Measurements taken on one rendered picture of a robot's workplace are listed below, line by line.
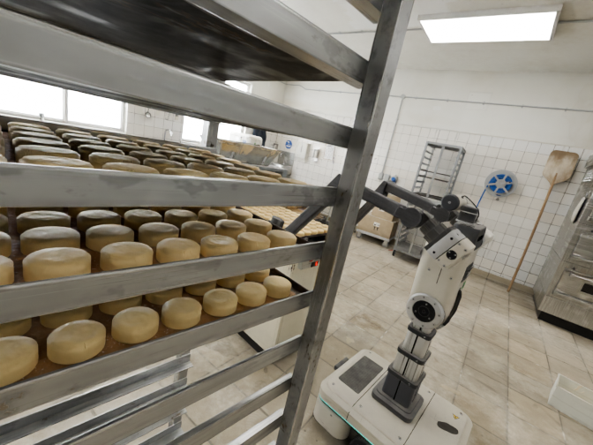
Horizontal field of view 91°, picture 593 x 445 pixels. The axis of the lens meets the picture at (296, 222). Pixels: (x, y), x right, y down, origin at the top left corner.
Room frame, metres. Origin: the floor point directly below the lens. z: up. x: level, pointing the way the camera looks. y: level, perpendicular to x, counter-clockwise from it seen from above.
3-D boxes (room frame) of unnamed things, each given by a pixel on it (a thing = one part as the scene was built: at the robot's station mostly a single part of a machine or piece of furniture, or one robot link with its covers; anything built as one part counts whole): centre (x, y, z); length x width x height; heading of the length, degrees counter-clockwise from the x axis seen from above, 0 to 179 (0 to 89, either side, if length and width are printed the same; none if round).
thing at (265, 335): (1.90, 0.13, 0.45); 0.70 x 0.34 x 0.90; 50
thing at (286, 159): (6.61, 0.56, 0.93); 0.99 x 0.38 x 1.09; 56
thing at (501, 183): (4.44, -2.83, 1.10); 0.41 x 0.17 x 1.10; 56
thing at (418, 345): (1.24, -0.69, 0.49); 0.11 x 0.11 x 0.40; 51
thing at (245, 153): (2.23, 0.52, 1.25); 0.56 x 0.29 x 0.14; 140
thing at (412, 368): (1.24, -0.69, 0.36); 0.13 x 0.13 x 0.40; 51
